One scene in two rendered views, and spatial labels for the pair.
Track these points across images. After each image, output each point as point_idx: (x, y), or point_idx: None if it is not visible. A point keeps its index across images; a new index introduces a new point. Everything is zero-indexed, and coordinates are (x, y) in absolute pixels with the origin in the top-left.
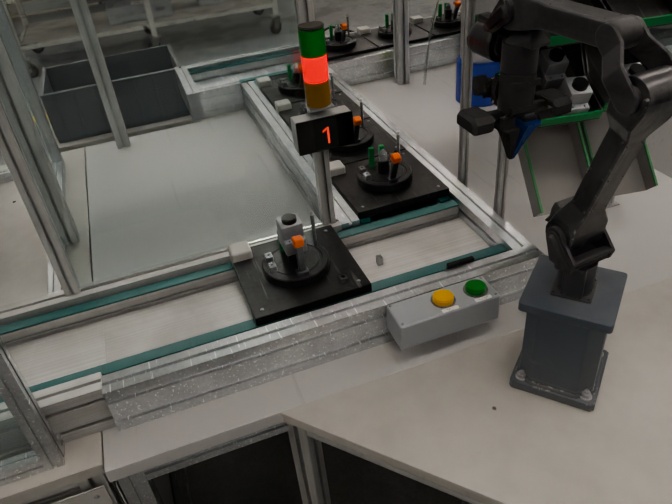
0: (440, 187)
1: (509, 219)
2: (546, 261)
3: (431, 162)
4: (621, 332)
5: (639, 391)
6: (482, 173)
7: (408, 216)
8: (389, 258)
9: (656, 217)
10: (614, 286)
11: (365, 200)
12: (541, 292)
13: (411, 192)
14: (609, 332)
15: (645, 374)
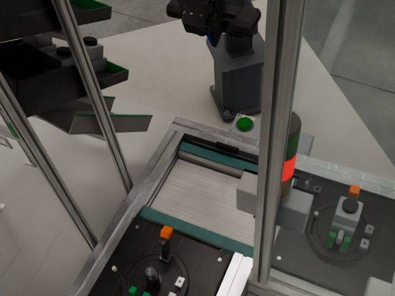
0: (137, 224)
1: (101, 203)
2: (227, 67)
3: (86, 273)
4: (184, 93)
5: None
6: (26, 275)
7: (191, 227)
8: (244, 214)
9: (40, 128)
10: (222, 37)
11: (207, 266)
12: (256, 56)
13: None
14: None
15: (208, 74)
